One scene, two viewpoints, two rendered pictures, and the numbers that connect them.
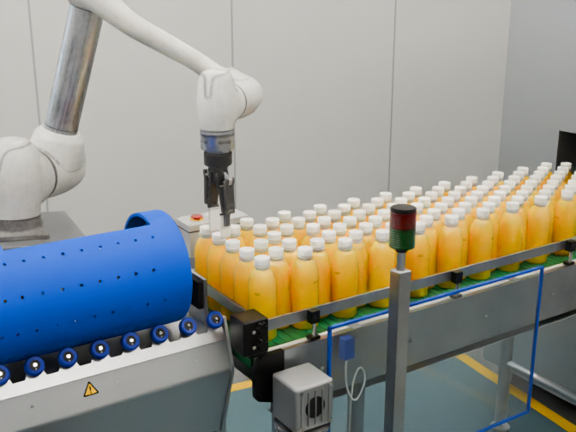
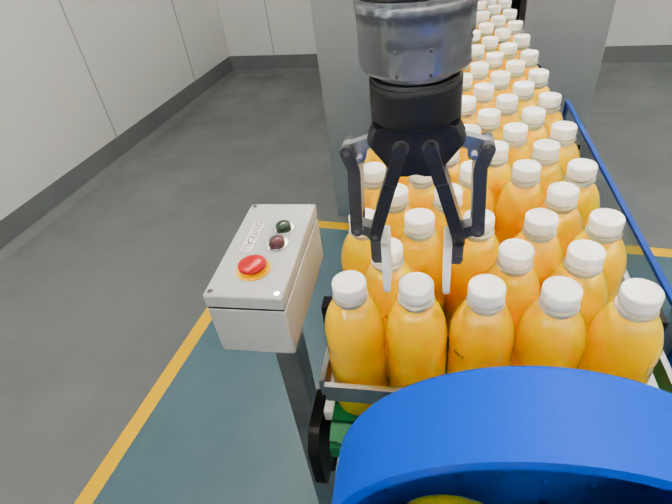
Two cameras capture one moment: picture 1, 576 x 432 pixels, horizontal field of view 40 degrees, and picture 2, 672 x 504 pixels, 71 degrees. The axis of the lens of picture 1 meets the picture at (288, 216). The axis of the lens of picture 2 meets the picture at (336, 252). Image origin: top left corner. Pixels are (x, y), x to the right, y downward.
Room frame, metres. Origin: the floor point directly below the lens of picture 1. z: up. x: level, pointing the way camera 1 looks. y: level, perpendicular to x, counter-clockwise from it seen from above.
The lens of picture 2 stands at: (1.82, 0.51, 1.47)
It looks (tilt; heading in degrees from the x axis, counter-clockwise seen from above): 38 degrees down; 317
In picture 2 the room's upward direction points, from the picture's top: 8 degrees counter-clockwise
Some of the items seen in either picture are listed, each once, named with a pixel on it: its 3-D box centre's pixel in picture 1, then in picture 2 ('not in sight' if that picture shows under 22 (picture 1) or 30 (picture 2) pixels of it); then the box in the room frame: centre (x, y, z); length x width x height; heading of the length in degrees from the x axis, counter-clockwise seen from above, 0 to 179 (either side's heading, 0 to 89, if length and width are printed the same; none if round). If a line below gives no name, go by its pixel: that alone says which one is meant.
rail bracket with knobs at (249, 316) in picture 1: (249, 334); not in sight; (1.76, 0.10, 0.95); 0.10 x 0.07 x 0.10; 33
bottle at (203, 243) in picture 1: (207, 265); (356, 348); (2.11, 0.23, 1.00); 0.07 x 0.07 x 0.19
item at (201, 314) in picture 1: (195, 297); not in sight; (1.90, 0.24, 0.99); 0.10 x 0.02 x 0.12; 33
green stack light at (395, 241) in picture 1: (402, 237); not in sight; (1.81, -0.28, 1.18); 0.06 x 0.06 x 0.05
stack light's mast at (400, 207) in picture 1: (402, 238); not in sight; (1.81, -0.28, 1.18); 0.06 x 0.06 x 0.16
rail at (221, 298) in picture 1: (222, 298); (490, 404); (1.95, 0.18, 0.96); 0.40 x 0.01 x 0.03; 33
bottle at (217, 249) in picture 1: (220, 273); (416, 351); (2.04, 0.19, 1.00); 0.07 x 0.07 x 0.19
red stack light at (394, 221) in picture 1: (403, 219); not in sight; (1.81, -0.28, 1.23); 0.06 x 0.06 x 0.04
